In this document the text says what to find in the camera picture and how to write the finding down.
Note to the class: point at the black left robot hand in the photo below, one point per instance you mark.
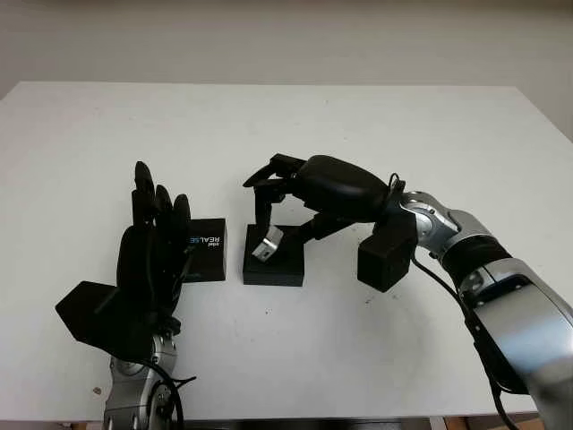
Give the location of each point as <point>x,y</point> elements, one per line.
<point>143,269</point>

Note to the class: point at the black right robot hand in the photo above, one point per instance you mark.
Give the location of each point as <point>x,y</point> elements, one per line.
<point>340,183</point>

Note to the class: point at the small silver RealSense camera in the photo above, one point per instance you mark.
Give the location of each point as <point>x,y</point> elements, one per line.
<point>267,244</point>

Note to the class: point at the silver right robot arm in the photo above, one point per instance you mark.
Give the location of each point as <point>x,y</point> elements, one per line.
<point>515,291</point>

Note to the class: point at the black RealSense box lid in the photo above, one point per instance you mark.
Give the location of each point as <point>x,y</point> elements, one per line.
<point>208,264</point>

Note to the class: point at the black box base with insert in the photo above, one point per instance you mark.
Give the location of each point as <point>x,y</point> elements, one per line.
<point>273,275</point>

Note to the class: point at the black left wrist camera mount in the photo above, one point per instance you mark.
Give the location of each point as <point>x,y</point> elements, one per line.
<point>94,313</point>

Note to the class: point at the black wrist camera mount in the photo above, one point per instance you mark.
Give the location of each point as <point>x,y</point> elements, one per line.
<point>94,313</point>
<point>385,264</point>

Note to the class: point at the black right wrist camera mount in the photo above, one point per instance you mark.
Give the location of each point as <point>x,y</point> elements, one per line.
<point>385,264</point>

